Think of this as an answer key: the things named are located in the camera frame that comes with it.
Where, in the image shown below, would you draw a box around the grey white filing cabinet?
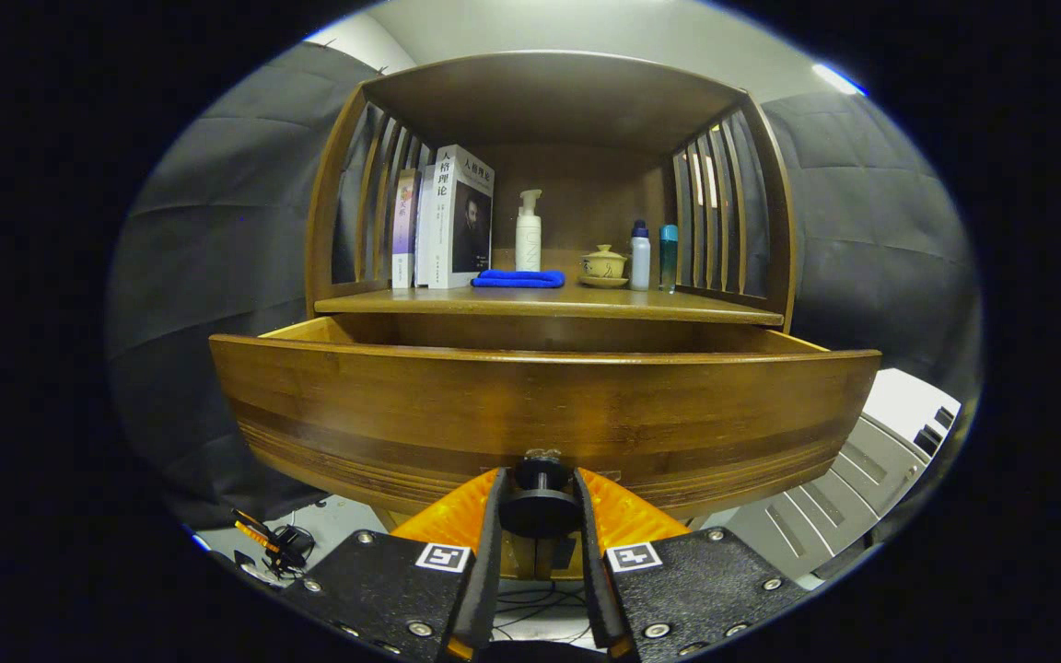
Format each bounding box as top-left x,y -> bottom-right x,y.
724,368 -> 962,581

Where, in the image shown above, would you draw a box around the teal bottle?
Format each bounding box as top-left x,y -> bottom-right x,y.
659,224 -> 680,294

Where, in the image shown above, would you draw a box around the orange black tool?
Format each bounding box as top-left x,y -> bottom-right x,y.
231,508 -> 315,576

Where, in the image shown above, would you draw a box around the blue folded cloth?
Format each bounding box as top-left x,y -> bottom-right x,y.
471,268 -> 566,289

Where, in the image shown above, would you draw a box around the thin white book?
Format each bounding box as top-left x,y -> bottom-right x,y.
414,164 -> 437,287

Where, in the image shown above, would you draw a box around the white pump bottle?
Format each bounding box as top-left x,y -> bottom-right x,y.
515,189 -> 543,273

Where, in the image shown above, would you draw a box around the small ceiling light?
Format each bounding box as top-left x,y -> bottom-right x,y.
811,63 -> 866,98

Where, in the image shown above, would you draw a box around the wooden countertop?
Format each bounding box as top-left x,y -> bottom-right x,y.
314,281 -> 785,326

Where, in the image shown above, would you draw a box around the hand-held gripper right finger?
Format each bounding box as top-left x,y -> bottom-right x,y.
571,466 -> 812,662

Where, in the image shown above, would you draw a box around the white bottle with blue cap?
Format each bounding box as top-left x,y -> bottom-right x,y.
630,220 -> 652,292

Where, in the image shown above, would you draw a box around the wooden drawer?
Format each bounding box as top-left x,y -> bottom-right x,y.
208,313 -> 883,521

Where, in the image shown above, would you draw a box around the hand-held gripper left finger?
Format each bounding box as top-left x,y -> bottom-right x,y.
277,466 -> 511,662

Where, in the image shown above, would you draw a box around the purple book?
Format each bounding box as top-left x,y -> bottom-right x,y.
391,169 -> 421,289

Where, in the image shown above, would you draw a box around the yellow lidded teacup with saucer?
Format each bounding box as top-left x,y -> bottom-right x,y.
578,244 -> 630,289

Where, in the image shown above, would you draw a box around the white book with portrait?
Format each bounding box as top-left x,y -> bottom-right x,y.
426,145 -> 496,290

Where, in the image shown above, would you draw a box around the black floor cables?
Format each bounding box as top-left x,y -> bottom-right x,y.
494,580 -> 591,646

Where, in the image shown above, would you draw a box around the black drawer knob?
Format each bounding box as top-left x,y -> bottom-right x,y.
499,448 -> 582,540

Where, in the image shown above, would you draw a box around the wooden cabinet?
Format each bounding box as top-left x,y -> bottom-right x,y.
303,51 -> 799,581

